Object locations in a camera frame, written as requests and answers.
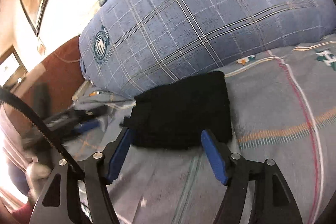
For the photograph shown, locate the black pants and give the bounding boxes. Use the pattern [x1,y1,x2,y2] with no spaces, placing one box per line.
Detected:
[121,71,232,149]

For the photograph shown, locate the person's left hand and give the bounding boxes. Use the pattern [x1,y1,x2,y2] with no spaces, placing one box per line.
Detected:
[26,162,51,202]

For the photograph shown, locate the brown wooden headboard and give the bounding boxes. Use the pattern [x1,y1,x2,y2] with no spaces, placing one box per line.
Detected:
[13,36,84,114]

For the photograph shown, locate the grey patterned bed sheet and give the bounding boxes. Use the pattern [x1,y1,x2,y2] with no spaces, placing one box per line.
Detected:
[63,35,336,224]

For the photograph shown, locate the blue plaid quilt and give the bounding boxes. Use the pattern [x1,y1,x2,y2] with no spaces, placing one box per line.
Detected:
[79,0,335,98]

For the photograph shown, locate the black cable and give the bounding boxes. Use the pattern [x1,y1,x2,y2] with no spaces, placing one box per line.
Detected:
[0,86,85,180]

